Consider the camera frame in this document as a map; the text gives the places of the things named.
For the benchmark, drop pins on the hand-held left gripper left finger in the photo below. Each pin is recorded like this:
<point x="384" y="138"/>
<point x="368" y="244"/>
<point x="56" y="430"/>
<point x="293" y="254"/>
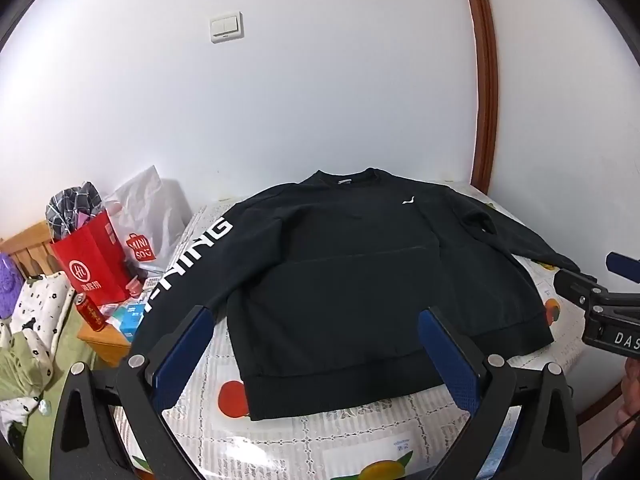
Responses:
<point x="180" y="360"/>

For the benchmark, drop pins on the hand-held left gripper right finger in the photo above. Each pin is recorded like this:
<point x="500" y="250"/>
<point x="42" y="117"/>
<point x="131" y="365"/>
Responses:
<point x="450" y="355"/>

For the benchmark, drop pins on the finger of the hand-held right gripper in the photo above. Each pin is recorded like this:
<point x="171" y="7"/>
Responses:
<point x="622" y="265"/>
<point x="575" y="287"/>

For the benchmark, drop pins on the black sweatshirt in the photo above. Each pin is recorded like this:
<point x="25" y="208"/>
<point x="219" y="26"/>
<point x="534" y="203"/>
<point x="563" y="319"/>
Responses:
<point x="340" y="270"/>

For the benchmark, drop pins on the person's right hand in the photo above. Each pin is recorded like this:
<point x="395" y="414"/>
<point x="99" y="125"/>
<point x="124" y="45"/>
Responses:
<point x="632" y="385"/>

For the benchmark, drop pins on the blue box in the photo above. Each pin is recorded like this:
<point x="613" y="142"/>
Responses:
<point x="132" y="317"/>

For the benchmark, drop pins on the wooden nightstand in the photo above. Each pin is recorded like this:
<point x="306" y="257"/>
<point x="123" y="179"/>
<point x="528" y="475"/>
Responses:
<point x="107" y="345"/>

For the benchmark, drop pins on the red drink can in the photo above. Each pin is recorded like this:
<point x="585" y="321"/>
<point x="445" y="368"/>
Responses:
<point x="90" y="312"/>

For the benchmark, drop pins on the red paper bag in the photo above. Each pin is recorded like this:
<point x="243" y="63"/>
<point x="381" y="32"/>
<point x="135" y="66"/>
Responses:
<point x="85" y="265"/>

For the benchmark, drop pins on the fruit-printed tablecloth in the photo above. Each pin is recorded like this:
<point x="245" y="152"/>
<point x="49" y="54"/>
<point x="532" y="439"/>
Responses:
<point x="310" y="440"/>

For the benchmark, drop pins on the white black-spotted cloth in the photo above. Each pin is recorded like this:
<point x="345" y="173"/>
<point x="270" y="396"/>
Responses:
<point x="40" y="295"/>

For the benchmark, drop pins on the green blanket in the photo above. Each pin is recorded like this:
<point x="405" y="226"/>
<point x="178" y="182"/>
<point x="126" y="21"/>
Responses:
<point x="25" y="375"/>

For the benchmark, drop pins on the white plastic bag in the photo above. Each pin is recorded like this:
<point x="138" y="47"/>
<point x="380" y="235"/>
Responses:
<point x="145" y="200"/>

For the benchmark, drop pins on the purple plush cloth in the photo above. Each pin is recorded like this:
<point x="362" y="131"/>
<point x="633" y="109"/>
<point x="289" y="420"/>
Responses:
<point x="10" y="285"/>

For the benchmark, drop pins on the wooden headboard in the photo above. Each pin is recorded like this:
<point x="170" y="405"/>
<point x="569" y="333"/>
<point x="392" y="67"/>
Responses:
<point x="30" y="250"/>

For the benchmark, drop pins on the grey plaid cloth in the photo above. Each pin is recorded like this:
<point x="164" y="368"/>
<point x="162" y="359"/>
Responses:
<point x="70" y="205"/>

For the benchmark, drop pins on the brown wooden door frame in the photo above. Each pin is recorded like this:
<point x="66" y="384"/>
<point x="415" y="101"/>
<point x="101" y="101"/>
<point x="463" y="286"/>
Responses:
<point x="482" y="60"/>

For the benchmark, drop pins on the white light switch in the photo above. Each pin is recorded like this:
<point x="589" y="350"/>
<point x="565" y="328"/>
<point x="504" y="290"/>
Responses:
<point x="227" y="27"/>

